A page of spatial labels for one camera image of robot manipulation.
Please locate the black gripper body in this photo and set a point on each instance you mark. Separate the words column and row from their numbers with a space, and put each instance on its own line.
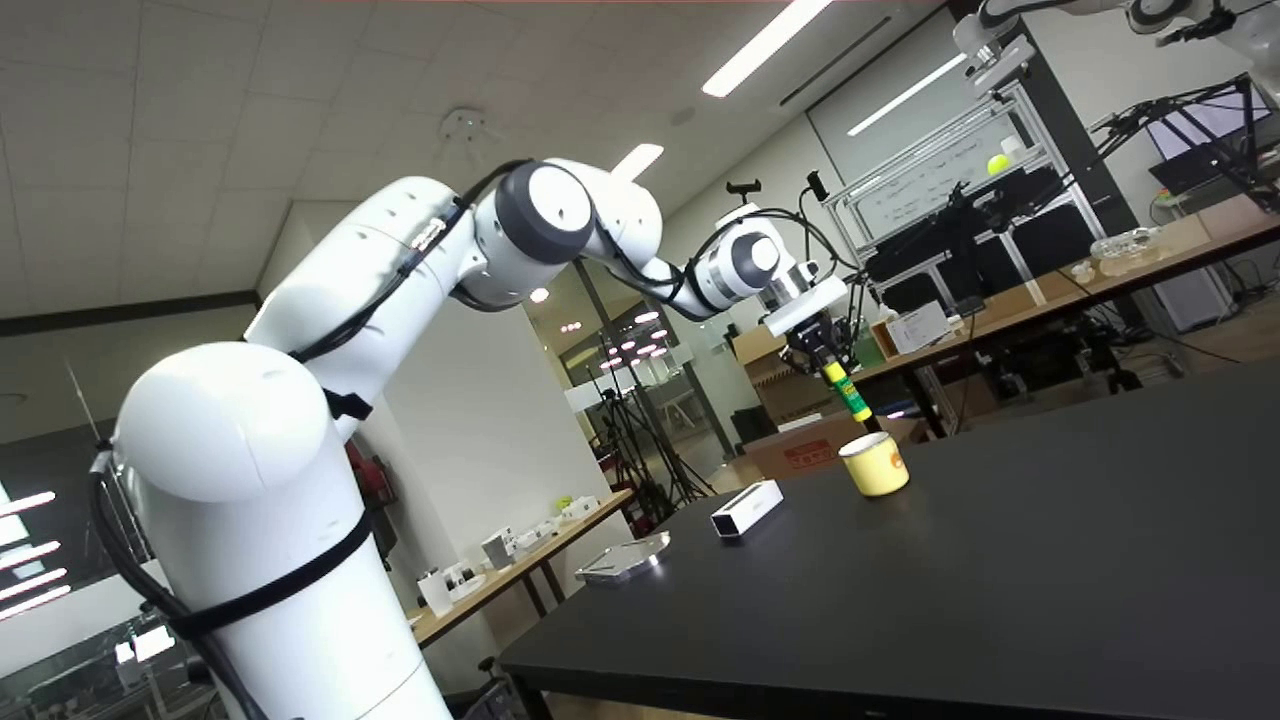
column 813, row 338

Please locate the green marker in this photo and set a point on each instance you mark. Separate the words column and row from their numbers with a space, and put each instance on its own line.
column 845, row 395

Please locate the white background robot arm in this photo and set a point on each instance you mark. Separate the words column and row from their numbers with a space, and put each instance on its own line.
column 1134, row 12

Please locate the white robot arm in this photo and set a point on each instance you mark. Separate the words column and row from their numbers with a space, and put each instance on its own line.
column 267, row 466

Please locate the yellow cup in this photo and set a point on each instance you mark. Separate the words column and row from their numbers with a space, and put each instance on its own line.
column 873, row 466

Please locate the brown cardboard box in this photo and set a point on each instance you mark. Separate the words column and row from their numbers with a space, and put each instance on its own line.
column 807, row 449

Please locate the small white black box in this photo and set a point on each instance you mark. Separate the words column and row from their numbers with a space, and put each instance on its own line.
column 745, row 509

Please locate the black shelf rack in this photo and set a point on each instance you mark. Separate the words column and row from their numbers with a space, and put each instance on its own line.
column 982, row 202

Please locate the yellow tennis ball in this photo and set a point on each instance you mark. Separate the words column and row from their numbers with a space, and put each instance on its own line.
column 999, row 166

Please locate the short ceiling light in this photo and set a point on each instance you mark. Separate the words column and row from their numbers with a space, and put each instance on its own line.
column 636, row 161

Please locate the long wooden desk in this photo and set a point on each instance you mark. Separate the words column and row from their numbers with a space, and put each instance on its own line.
column 1095, row 275

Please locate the long ceiling light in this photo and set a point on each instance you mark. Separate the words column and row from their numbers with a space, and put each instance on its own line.
column 767, row 47

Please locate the small wooden side desk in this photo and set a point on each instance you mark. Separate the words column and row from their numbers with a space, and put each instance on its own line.
column 520, row 566

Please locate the white box on desk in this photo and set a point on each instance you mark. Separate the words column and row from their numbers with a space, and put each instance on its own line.
column 455, row 586

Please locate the black camera tripod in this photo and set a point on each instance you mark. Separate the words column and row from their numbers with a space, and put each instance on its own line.
column 640, row 455

